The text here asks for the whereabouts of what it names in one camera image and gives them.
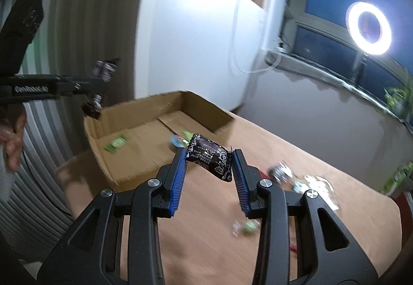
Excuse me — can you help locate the clear green wrapped candy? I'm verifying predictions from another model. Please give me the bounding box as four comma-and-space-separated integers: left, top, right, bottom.
232, 220, 261, 238

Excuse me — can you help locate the clear plastic snack packet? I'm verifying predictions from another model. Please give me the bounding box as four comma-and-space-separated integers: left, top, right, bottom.
291, 175, 340, 212

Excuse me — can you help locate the green printed box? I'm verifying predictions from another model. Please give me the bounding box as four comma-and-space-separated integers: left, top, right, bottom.
382, 161, 413, 197

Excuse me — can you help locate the green potted plant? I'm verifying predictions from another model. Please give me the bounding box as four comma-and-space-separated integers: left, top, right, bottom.
384, 85, 413, 122

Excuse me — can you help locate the person's left hand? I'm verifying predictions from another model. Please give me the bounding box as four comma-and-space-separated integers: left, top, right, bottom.
0, 110, 28, 172

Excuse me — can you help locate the white cable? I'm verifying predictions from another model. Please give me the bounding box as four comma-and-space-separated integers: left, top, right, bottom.
232, 0, 282, 75

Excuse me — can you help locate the black candy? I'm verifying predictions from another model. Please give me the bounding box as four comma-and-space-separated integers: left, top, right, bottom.
82, 58, 119, 119

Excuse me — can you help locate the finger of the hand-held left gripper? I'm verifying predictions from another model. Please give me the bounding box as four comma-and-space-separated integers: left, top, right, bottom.
63, 76, 104, 96

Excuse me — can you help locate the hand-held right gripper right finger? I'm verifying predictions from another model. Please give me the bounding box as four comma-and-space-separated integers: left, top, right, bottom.
231, 148, 379, 285

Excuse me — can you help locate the ring light stand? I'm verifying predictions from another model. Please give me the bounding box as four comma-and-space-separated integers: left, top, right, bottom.
350, 53, 369, 88

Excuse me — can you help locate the black snack packet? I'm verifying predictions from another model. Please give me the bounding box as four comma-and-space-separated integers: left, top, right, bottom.
185, 132, 234, 182

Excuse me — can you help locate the cardboard box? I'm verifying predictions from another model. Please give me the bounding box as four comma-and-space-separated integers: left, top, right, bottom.
83, 90, 236, 193

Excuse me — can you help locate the white cabinet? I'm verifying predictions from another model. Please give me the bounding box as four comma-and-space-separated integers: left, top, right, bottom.
137, 0, 288, 113

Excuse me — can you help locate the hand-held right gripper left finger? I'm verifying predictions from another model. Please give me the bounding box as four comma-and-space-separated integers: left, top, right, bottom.
37, 146, 188, 285

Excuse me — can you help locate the grey window sill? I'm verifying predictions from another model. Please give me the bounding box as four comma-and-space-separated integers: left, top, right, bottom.
265, 49, 413, 126

